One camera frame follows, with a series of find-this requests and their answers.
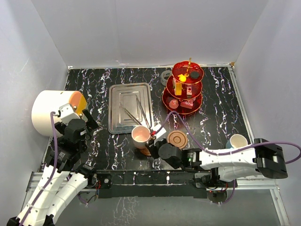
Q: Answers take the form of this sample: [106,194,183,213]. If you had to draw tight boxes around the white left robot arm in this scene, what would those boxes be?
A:
[7,107,98,226]

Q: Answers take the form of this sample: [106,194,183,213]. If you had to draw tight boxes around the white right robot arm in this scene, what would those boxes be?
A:
[145,138,288,187]

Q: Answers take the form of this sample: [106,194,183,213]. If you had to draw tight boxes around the silver metal serving tongs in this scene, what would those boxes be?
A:
[119,97,152,129]

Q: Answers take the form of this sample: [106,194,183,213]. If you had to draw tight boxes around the blue ceramic cup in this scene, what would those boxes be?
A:
[225,134,248,149]

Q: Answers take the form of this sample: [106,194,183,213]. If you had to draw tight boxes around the yellow orange cake piece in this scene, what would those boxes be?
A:
[174,82,182,96]

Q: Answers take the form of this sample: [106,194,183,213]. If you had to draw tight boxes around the orange fish shaped pastry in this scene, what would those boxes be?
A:
[178,74,187,83]

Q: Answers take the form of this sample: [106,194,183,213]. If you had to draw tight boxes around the pink roll cake top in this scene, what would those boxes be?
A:
[169,99,179,109]

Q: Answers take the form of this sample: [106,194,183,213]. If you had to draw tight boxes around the white cylindrical drum container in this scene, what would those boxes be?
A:
[32,90,87,137]

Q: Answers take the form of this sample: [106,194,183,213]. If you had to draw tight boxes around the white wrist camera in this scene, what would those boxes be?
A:
[152,124,166,141]
[59,103,80,125]

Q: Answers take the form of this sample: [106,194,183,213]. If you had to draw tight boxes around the pink ceramic cup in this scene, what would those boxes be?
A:
[131,125,151,149]

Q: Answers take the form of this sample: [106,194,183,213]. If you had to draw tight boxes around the dark chocolate cookie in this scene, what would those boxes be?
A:
[190,71,199,79]

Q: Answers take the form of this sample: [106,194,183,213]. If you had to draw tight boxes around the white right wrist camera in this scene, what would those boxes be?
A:
[152,124,166,141]

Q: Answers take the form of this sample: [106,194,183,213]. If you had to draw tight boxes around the red three-tier cake stand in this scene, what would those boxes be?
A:
[162,59,204,115]

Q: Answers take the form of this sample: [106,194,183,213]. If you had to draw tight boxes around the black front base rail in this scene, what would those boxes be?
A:
[95,169,238,200]

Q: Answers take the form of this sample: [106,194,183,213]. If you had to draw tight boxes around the clear tape roll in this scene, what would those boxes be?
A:
[160,70,172,86]

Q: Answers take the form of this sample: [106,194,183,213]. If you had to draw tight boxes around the silver metal tray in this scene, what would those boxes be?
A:
[108,82,154,134]

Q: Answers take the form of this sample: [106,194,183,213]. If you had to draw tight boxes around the aluminium frame rail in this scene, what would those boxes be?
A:
[228,64,290,226]

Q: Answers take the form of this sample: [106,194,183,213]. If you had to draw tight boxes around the red white strawberry cake slice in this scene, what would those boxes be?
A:
[180,98,195,109]

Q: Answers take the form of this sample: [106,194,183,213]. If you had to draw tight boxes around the brown wooden coaster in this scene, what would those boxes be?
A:
[140,147,151,156]
[167,130,188,149]

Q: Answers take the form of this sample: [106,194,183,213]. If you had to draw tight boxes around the brown chocolate layered cake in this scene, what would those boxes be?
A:
[186,86,192,99]

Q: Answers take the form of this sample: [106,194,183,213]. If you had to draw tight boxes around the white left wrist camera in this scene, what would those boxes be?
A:
[59,103,80,125]

